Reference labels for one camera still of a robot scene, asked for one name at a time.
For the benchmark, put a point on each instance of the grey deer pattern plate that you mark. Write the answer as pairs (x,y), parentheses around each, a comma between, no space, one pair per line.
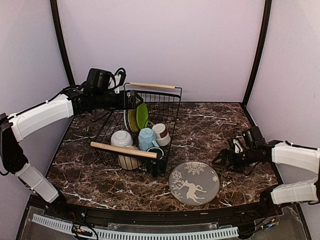
(194,183)

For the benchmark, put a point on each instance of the bright green plate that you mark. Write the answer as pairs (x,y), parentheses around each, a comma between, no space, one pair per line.
(142,116)

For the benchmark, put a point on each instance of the blue striped white plate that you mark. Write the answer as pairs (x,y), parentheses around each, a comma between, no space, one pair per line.
(126,116)

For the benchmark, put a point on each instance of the woven yellow green plate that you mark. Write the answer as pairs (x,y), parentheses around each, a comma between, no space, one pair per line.
(132,121)

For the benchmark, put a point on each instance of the black front rail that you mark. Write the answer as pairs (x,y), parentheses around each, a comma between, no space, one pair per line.
(241,215)

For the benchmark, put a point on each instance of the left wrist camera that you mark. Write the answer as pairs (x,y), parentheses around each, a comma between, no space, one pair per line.
(102,81)

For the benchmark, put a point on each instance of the light blue mug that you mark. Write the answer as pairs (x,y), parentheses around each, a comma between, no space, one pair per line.
(147,139)

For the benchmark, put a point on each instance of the white cable duct strip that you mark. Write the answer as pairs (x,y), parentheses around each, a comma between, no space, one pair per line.
(117,231)

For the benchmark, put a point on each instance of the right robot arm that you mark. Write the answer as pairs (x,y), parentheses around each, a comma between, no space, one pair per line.
(282,153)

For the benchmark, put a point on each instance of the white bowl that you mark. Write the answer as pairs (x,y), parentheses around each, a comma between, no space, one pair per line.
(121,138)

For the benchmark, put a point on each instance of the white cup with brown band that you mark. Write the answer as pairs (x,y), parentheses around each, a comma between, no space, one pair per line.
(162,135)

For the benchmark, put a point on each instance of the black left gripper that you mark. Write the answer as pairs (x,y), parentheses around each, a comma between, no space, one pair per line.
(132,104)

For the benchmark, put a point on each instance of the dark green mug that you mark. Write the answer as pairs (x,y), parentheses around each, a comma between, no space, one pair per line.
(155,153)

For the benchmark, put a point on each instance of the white utensil caddy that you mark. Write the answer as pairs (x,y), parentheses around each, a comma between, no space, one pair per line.
(156,168)

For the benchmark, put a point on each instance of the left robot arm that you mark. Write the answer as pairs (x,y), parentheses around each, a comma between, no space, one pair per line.
(71,101)

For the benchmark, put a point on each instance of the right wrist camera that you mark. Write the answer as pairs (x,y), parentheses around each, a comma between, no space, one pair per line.
(252,137)

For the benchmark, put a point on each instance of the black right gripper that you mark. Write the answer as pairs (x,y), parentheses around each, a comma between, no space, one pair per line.
(235,162)

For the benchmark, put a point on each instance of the black wire dish rack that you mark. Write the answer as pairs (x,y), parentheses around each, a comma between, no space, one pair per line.
(162,107)

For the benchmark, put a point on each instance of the beige ribbed cup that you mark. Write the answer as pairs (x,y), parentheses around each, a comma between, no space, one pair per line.
(129,162)

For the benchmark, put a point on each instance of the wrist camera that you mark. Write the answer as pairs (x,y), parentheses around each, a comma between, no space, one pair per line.
(252,137)
(102,81)

